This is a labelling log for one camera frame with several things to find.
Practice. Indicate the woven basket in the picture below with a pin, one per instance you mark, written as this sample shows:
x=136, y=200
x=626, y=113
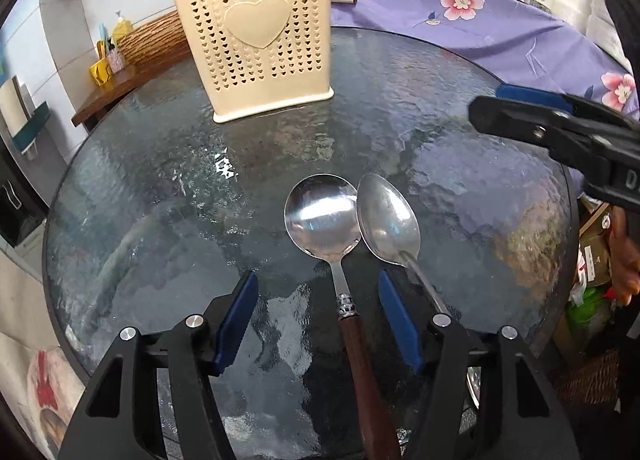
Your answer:
x=150, y=37

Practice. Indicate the white cloth with red print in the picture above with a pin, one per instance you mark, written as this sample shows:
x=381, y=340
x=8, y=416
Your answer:
x=45, y=390

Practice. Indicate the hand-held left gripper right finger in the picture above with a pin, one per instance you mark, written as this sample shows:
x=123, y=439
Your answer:
x=400, y=325

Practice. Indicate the all metal spoon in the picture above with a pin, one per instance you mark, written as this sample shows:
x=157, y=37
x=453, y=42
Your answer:
x=390, y=220

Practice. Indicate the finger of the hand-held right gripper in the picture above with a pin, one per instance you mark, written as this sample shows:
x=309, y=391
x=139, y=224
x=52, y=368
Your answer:
x=530, y=95
x=525, y=120

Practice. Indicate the cream plastic utensil holder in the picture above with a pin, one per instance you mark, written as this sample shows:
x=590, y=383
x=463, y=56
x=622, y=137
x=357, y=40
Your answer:
x=250, y=65

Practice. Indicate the green plastic bag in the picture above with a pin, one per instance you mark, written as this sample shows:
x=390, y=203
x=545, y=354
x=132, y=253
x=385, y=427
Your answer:
x=590, y=320

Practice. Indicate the wooden side table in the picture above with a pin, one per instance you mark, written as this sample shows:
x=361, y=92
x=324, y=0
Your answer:
x=120, y=90

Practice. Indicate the floral small box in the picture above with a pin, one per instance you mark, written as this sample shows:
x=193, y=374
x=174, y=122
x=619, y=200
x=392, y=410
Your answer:
x=116, y=60

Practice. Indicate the cardboard box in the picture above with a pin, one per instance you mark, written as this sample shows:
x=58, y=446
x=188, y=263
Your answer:
x=595, y=245

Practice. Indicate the brown wicker basket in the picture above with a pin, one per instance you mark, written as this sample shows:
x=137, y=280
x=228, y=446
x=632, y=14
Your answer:
x=590, y=375

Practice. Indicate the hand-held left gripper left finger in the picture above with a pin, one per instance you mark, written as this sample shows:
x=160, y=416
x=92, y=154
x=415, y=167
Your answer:
x=237, y=320

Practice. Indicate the yellow small box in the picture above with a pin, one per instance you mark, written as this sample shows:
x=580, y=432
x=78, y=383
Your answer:
x=100, y=72

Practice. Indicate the yellow soap bottle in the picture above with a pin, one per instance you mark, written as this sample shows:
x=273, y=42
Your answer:
x=121, y=29

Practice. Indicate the beige cushion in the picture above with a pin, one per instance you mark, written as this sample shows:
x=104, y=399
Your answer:
x=20, y=290

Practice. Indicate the person's right hand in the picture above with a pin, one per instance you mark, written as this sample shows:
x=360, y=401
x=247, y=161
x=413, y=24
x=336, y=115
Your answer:
x=627, y=260

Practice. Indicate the purple floral cloth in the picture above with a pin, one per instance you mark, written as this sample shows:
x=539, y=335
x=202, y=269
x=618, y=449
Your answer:
x=450, y=40

